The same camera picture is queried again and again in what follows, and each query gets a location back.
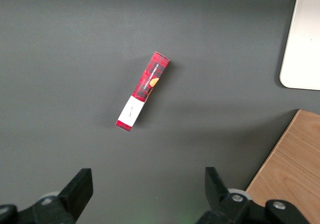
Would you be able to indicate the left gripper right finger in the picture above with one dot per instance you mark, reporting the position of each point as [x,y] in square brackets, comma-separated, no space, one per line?
[225,204]

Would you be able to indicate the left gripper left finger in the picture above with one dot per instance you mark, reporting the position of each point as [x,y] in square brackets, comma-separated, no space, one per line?
[67,201]

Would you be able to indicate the cream plastic tray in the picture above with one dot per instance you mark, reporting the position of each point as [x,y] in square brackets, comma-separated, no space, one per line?
[303,47]

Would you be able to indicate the wooden two-drawer cabinet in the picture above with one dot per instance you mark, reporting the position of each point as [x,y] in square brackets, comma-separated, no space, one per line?
[292,169]

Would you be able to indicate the red plaid biscuit box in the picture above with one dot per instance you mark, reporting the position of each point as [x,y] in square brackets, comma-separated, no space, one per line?
[143,90]

